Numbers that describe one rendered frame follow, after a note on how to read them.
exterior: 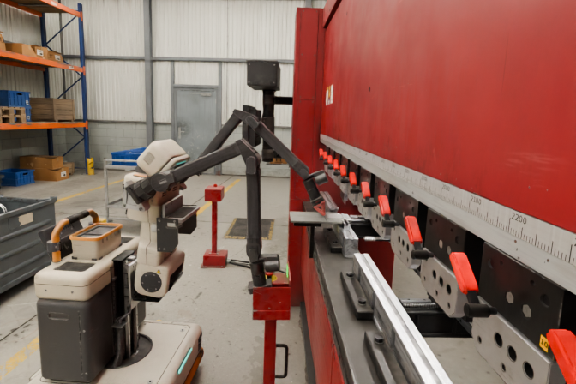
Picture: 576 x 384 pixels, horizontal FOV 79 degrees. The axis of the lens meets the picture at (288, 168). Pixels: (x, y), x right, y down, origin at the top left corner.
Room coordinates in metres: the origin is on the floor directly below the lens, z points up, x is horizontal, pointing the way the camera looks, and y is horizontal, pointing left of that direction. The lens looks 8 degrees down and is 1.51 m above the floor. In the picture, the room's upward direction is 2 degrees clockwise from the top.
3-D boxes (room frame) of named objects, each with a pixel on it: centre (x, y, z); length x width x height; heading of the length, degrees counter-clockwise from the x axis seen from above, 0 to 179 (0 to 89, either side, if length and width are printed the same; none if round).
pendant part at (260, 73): (3.05, 0.22, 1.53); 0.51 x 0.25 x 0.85; 178
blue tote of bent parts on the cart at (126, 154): (4.49, 1.96, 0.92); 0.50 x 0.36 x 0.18; 86
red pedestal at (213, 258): (3.43, 0.72, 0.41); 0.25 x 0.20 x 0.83; 92
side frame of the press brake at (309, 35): (2.78, -0.44, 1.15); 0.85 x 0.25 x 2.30; 92
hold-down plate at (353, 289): (1.20, -0.26, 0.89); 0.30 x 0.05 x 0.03; 2
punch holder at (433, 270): (0.63, -0.33, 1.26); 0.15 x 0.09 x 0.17; 2
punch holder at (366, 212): (1.23, -0.31, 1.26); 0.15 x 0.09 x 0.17; 2
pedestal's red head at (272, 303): (1.48, 0.06, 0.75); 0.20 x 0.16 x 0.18; 4
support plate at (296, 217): (1.80, -0.15, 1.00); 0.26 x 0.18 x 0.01; 92
